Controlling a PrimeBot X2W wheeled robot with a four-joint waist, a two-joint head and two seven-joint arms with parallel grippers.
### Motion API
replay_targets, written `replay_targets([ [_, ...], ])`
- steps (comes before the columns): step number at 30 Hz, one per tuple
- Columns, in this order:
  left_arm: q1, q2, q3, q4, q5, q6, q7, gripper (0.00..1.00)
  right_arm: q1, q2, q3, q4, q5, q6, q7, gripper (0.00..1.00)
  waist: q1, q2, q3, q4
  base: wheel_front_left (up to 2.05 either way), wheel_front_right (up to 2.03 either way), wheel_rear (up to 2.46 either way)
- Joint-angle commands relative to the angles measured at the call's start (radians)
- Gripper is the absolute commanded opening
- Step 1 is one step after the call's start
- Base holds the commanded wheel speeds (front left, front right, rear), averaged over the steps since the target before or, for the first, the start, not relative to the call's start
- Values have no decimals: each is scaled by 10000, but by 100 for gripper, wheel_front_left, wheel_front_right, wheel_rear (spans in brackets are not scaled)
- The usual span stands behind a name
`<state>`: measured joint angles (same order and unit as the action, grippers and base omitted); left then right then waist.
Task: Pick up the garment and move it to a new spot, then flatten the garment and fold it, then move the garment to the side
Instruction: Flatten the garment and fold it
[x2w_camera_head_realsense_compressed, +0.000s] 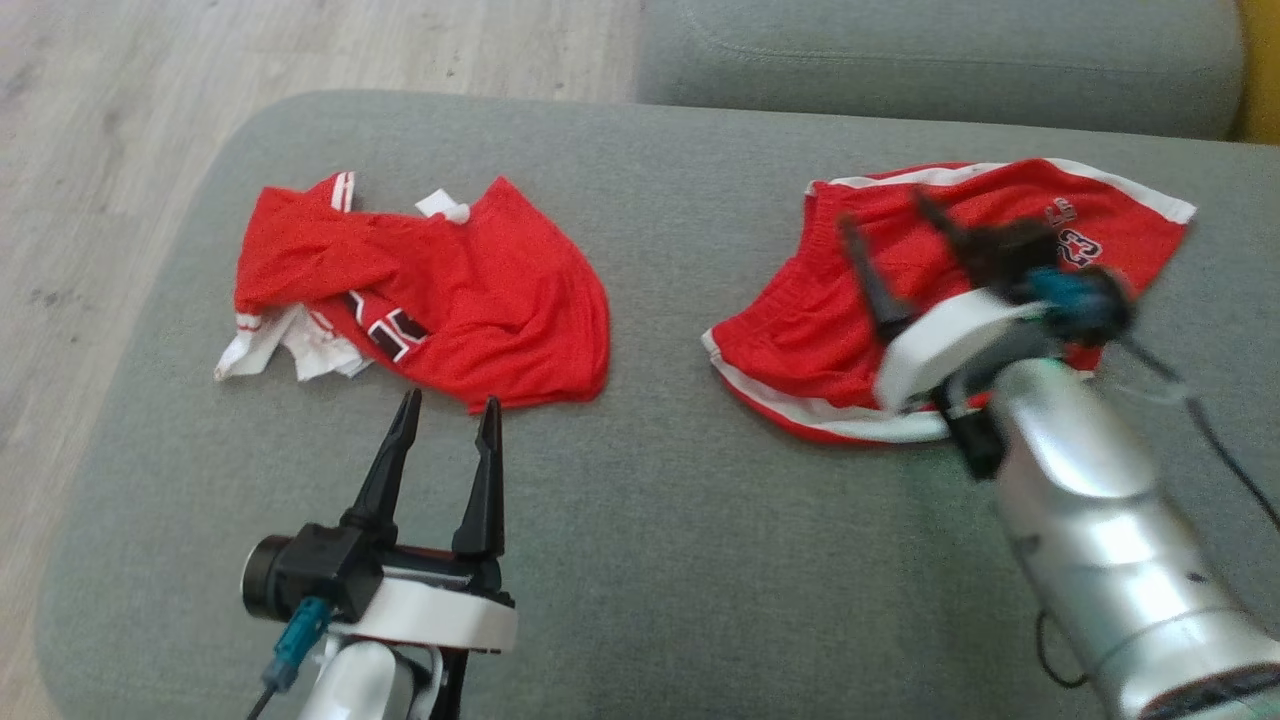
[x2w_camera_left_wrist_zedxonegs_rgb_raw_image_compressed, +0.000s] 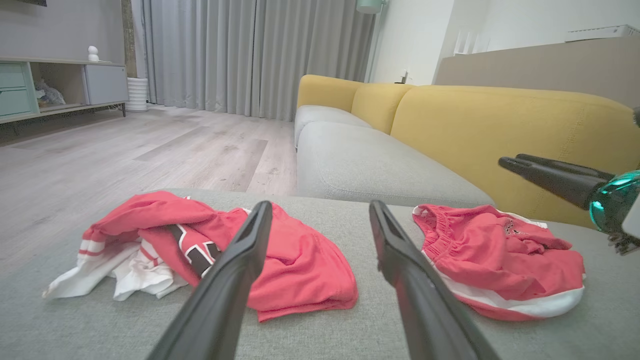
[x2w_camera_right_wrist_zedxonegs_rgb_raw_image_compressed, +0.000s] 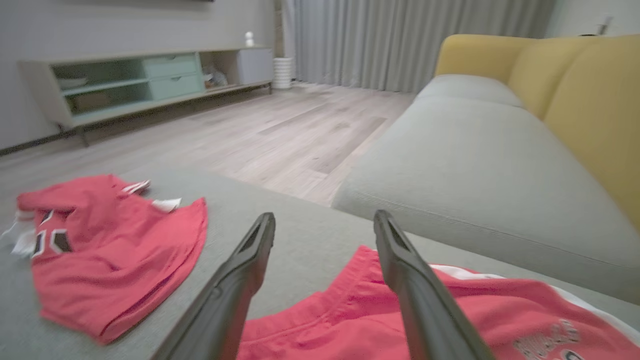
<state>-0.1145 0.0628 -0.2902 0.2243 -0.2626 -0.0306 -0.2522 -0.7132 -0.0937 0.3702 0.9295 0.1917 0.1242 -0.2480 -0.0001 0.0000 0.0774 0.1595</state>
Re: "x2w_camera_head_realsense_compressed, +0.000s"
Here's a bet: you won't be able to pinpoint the thin black cable loop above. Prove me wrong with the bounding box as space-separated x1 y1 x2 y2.
1033 608 1088 690

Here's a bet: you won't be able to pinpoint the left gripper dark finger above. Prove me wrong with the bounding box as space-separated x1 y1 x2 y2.
450 396 507 564
340 388 424 547

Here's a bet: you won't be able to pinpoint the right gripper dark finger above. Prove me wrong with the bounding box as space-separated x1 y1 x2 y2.
912 188 992 291
838 213 917 343

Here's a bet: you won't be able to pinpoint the red shorts with white trim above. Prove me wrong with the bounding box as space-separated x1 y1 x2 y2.
701 157 1198 445

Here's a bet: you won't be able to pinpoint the grey fabric sofa seat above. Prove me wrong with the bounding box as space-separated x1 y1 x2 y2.
35 90 1280 720

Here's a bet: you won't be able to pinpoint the thin black right camera cable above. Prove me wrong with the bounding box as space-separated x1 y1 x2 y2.
1118 335 1280 531

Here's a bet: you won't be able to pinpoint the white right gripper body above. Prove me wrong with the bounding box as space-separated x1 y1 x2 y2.
873 288 1051 413

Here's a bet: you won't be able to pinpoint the red Bulls 23 jersey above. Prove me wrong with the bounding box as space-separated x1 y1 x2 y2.
213 172 612 414

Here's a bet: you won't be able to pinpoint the grey sofa back cushion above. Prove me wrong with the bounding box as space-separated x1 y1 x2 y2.
637 0 1246 141

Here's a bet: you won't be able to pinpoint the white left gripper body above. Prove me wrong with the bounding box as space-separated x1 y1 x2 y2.
345 545 519 656

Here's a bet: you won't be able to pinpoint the left camera cable teal plug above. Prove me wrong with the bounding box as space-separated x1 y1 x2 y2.
245 597 333 720

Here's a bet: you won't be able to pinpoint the yellow pillow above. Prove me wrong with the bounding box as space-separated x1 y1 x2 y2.
1235 0 1280 146

